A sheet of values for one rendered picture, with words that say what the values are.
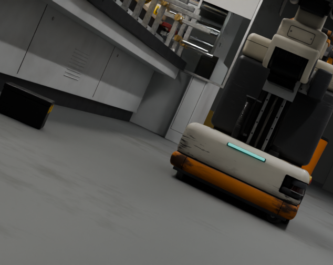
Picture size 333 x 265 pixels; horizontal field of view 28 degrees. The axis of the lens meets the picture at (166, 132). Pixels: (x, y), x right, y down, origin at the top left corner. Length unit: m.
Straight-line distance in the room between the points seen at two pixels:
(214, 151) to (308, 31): 0.70
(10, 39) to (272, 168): 1.43
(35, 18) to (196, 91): 2.69
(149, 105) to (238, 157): 3.21
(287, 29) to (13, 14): 1.32
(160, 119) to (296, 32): 3.17
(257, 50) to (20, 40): 1.21
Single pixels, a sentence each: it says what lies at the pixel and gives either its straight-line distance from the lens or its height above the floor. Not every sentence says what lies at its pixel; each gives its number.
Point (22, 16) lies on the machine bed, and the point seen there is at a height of 0.41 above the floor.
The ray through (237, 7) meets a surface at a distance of 6.01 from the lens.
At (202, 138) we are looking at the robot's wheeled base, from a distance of 3.04.
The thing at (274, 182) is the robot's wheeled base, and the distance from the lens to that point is 3.00.
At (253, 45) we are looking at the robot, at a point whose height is 0.75.
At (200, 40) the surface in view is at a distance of 5.99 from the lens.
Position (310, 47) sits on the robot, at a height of 0.80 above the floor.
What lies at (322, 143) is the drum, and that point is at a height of 0.60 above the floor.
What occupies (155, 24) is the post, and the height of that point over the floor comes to 0.77.
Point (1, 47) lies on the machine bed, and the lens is 3.36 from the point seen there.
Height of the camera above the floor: 0.31
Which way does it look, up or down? 2 degrees down
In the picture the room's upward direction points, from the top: 24 degrees clockwise
